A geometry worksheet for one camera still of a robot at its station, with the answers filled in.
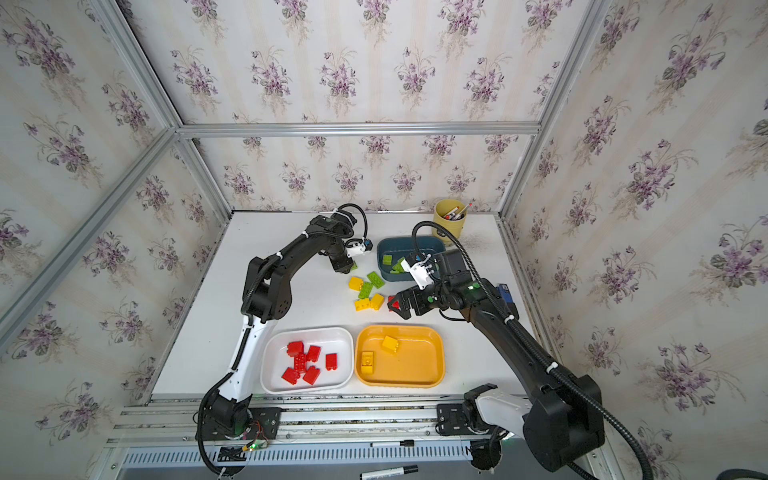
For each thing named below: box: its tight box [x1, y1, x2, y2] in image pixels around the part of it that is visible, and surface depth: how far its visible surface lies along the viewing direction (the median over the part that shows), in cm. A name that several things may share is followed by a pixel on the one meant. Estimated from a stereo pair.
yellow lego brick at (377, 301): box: [372, 293, 385, 311], surface depth 96 cm
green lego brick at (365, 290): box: [358, 282, 373, 299], surface depth 100 cm
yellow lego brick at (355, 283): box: [348, 276, 365, 291], surface depth 101 cm
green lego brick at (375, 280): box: [367, 271, 385, 289], surface depth 103 cm
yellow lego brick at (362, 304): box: [354, 298, 370, 312], surface depth 95 cm
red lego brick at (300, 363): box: [294, 353, 307, 375], surface depth 82 cm
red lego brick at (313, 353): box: [307, 345, 321, 363], surface depth 85 cm
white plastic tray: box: [260, 327, 355, 395], surface depth 84 cm
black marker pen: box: [360, 465, 419, 480], surface depth 68 cm
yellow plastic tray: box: [354, 324, 445, 389], surface depth 85 cm
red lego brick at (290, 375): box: [281, 367, 300, 385], surface depth 81 cm
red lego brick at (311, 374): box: [302, 365, 321, 386], surface depth 82 cm
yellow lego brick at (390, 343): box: [382, 335, 399, 353], surface depth 86 cm
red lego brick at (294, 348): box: [286, 341, 304, 357], surface depth 86 cm
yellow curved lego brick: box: [361, 351, 374, 375], surface depth 84 cm
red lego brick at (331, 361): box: [325, 353, 337, 371], surface depth 84 cm
